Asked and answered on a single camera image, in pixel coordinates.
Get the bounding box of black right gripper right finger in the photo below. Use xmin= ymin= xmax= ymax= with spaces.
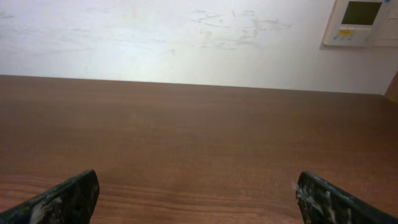
xmin=295 ymin=171 xmax=397 ymax=224

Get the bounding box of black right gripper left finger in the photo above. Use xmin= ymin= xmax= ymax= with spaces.
xmin=1 ymin=169 xmax=100 ymax=224

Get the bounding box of white wall control panel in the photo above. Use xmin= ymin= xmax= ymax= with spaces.
xmin=322 ymin=0 xmax=397 ymax=47

